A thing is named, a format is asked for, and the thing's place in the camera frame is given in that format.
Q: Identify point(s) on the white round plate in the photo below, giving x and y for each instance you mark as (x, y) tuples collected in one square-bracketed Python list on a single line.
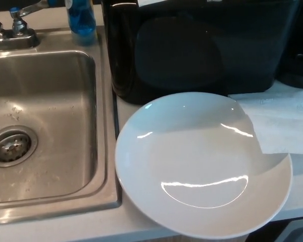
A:
[(192, 164)]

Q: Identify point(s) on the white tissue paper sheet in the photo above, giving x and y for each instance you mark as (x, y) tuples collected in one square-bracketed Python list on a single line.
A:
[(280, 121)]

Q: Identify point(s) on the black tissue paper dispenser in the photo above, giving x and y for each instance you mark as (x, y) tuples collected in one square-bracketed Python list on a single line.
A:
[(179, 50)]

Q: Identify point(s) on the stainless steel sink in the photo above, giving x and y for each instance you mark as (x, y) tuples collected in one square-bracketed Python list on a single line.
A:
[(53, 100)]

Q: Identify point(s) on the blue dish soap bottle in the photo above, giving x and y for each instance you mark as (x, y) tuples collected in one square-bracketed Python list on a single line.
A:
[(82, 24)]

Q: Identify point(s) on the metal sink drain strainer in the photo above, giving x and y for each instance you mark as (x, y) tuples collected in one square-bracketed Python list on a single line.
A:
[(11, 147)]

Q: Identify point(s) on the chrome faucet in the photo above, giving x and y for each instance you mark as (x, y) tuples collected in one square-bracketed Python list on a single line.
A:
[(15, 41)]

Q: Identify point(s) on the black countertop appliance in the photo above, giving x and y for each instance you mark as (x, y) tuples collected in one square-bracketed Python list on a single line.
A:
[(299, 63)]

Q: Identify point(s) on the dark grey cabinet front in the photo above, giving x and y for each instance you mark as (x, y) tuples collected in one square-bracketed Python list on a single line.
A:
[(298, 232)]

